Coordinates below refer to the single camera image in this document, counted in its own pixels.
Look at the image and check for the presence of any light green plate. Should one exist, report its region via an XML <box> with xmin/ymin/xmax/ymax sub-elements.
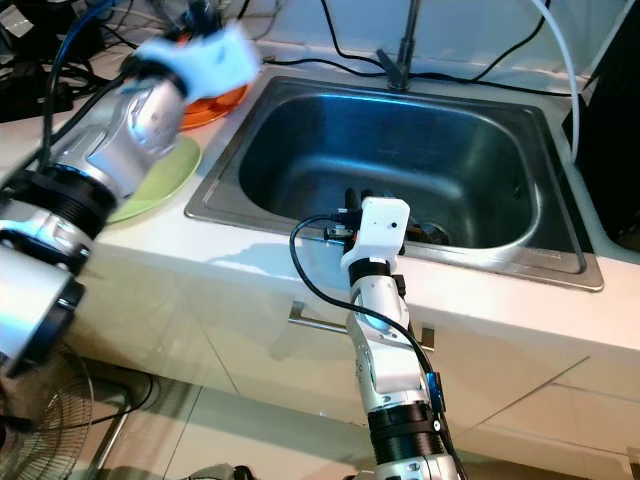
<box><xmin>105</xmin><ymin>135</ymin><xmax>204</xmax><ymax>225</ymax></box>

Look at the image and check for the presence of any stainless steel sink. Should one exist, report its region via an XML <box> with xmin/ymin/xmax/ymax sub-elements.
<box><xmin>185</xmin><ymin>75</ymin><xmax>606</xmax><ymax>292</ymax></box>

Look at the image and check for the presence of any chrome faucet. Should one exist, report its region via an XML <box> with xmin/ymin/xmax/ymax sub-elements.
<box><xmin>380</xmin><ymin>0</ymin><xmax>427</xmax><ymax>92</ymax></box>

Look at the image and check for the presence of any black power adapter box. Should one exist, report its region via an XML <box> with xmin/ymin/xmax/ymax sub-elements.
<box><xmin>0</xmin><ymin>0</ymin><xmax>83</xmax><ymax>63</ymax></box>

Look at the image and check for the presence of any black power strip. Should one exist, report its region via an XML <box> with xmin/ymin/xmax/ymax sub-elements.
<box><xmin>0</xmin><ymin>75</ymin><xmax>77</xmax><ymax>118</ymax></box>

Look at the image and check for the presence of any black appliance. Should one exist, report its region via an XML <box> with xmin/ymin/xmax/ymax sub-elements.
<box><xmin>564</xmin><ymin>10</ymin><xmax>640</xmax><ymax>243</ymax></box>

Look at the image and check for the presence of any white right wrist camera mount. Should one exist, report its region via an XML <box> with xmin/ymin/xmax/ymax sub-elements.
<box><xmin>340</xmin><ymin>197</ymin><xmax>412</xmax><ymax>267</ymax></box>

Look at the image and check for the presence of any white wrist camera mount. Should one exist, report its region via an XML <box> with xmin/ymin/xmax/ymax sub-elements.
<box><xmin>340</xmin><ymin>197</ymin><xmax>412</xmax><ymax>267</ymax></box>
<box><xmin>135</xmin><ymin>25</ymin><xmax>262</xmax><ymax>103</ymax></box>

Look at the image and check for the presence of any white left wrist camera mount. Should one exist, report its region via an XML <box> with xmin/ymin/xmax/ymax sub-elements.
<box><xmin>135</xmin><ymin>25</ymin><xmax>262</xmax><ymax>103</ymax></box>

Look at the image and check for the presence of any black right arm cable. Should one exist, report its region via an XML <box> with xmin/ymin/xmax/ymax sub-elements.
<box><xmin>289</xmin><ymin>213</ymin><xmax>444</xmax><ymax>401</ymax></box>

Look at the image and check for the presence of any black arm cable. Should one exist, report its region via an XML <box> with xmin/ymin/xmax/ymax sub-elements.
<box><xmin>289</xmin><ymin>213</ymin><xmax>444</xmax><ymax>401</ymax></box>
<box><xmin>58</xmin><ymin>0</ymin><xmax>121</xmax><ymax>141</ymax></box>

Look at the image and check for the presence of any metal cabinet handle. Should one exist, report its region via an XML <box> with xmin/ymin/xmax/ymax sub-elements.
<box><xmin>287</xmin><ymin>301</ymin><xmax>437</xmax><ymax>352</ymax></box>

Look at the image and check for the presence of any black counter cable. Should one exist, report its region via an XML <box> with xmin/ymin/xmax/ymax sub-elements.
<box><xmin>260</xmin><ymin>52</ymin><xmax>541</xmax><ymax>86</ymax></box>

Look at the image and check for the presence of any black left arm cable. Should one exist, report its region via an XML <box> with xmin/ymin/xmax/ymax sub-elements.
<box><xmin>58</xmin><ymin>0</ymin><xmax>121</xmax><ymax>141</ymax></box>

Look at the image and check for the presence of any white water hose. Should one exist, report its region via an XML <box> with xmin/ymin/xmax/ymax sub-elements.
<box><xmin>530</xmin><ymin>0</ymin><xmax>582</xmax><ymax>162</ymax></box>

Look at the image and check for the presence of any wire floor fan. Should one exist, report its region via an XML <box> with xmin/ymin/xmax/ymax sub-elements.
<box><xmin>0</xmin><ymin>345</ymin><xmax>101</xmax><ymax>480</ymax></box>

